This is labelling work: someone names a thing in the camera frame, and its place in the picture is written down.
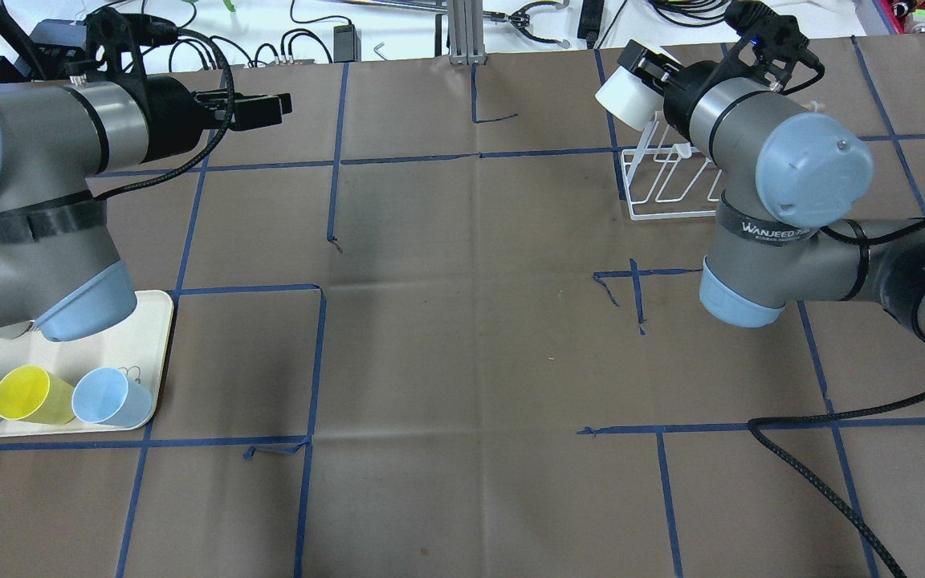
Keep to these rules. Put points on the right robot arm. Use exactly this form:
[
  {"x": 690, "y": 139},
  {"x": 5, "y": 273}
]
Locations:
[{"x": 783, "y": 231}]

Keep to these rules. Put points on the yellow ikea cup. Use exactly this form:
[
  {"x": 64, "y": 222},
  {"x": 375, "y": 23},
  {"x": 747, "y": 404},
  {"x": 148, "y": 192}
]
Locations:
[{"x": 34, "y": 395}]

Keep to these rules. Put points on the reacher grabber tool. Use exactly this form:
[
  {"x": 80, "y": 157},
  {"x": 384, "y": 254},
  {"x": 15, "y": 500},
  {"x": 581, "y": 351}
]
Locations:
[{"x": 520, "y": 19}]

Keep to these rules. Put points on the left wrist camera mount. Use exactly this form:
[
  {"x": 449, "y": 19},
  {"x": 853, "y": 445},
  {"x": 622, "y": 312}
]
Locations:
[{"x": 115, "y": 41}]

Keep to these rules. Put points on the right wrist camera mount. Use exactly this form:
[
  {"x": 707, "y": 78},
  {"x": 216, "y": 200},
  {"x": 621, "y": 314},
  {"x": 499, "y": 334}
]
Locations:
[{"x": 770, "y": 46}]

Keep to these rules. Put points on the aluminium frame post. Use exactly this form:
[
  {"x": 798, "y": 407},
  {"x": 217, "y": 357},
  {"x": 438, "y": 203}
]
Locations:
[{"x": 465, "y": 32}]

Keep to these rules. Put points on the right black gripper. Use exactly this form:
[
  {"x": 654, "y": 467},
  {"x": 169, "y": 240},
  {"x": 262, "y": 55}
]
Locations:
[{"x": 689, "y": 90}]

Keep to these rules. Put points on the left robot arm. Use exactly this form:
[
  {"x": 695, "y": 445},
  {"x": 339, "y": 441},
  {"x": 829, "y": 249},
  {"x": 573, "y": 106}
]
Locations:
[{"x": 59, "y": 267}]

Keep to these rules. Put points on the black power adapter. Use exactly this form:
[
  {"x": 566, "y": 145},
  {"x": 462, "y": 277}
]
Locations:
[{"x": 589, "y": 22}]

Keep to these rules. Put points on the cream serving tray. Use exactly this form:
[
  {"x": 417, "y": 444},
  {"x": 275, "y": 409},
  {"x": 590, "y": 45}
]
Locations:
[{"x": 137, "y": 346}]

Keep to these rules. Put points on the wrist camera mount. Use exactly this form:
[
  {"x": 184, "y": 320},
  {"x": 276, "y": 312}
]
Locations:
[
  {"x": 115, "y": 41},
  {"x": 770, "y": 46}
]

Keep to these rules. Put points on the white cup drying rack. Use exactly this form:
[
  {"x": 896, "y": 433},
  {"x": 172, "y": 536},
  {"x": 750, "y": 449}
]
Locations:
[{"x": 665, "y": 177}]

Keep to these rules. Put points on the cream white ikea cup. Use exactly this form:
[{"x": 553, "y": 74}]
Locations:
[{"x": 629, "y": 100}]

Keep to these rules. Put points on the light blue ikea cup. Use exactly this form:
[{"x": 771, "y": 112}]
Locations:
[{"x": 111, "y": 396}]

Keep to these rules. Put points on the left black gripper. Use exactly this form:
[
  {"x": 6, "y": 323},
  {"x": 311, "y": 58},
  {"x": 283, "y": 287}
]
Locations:
[{"x": 171, "y": 104}]

